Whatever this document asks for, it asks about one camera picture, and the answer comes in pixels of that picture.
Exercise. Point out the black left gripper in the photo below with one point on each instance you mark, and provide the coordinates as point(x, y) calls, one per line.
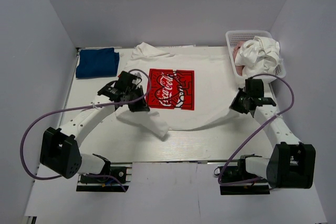
point(136, 99)

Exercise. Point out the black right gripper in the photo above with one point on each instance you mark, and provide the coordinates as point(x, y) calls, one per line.
point(238, 102)

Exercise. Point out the pink printed t shirt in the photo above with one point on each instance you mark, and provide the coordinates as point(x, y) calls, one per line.
point(239, 68)

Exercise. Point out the white Coca-Cola t shirt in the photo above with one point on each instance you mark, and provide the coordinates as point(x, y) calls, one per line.
point(187, 91)

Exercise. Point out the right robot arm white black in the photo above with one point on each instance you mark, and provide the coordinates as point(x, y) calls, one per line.
point(291, 163)

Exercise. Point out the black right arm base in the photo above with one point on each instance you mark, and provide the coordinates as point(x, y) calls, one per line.
point(232, 175)

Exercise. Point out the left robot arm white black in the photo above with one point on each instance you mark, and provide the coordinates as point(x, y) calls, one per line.
point(60, 147)

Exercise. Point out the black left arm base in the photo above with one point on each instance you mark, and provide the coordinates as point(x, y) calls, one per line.
point(118, 180)

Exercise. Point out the crumpled white t shirt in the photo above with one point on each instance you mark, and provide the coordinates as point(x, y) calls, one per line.
point(260, 55)

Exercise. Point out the folded blue t shirt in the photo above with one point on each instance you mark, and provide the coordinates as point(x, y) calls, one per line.
point(97, 63)

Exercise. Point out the white perforated plastic basket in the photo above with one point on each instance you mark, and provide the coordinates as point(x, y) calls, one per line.
point(234, 36)

